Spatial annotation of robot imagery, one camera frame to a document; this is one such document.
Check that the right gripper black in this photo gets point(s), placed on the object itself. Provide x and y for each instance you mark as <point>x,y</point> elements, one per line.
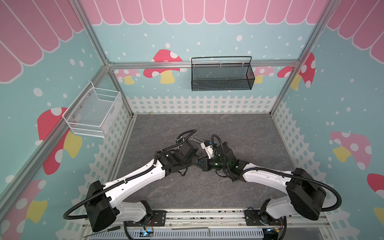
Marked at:
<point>205,163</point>

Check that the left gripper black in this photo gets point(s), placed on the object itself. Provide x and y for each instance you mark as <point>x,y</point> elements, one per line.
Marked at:
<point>194,157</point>

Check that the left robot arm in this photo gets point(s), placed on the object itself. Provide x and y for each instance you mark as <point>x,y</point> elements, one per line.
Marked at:
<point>104,203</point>

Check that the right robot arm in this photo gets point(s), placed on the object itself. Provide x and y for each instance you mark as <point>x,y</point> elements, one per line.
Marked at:
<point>303,195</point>

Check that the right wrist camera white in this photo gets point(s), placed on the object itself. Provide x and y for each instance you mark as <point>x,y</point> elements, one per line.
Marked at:
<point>207,146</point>

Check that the black wire mesh basket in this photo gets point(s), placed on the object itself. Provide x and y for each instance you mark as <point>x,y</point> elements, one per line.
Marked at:
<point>229,73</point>

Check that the screwdriver black handle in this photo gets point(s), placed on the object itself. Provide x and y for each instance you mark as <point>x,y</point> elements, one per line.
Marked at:
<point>104,231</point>

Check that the white wire mesh basket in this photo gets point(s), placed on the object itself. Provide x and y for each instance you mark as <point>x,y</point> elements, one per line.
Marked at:
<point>93,112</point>

